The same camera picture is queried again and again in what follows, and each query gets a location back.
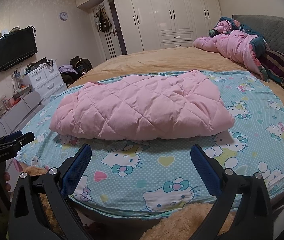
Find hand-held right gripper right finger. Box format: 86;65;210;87
190;144;274;240

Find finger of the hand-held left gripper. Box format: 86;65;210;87
0;131;22;147
0;132;35;158

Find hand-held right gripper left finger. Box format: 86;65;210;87
8;144;92;240

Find pink quilted jacket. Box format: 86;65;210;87
50;69;235;141

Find white low cabinet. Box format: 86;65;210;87
0;90;44;140

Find blue cartoon printed sheet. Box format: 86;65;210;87
16;70;284;214

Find tan fluffy cloth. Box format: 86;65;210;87
17;166;237;240

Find white drawer cabinet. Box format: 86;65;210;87
22;65;64;105

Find black hanger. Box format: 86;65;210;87
36;57;55;68

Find purple cloth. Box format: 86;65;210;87
58;64;74;74

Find black television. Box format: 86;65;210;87
0;27;38;73

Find black bag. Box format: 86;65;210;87
69;56;93;79

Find bed with tan cover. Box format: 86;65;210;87
7;45;284;220

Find dark striped cloth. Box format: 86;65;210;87
259;50;284;95

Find white door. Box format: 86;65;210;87
92;0;129;62

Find hanging bags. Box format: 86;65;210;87
96;6;112;33

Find grey quilted headboard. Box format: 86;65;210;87
232;14;284;73

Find white wardrobe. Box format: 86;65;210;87
74;0;222;54

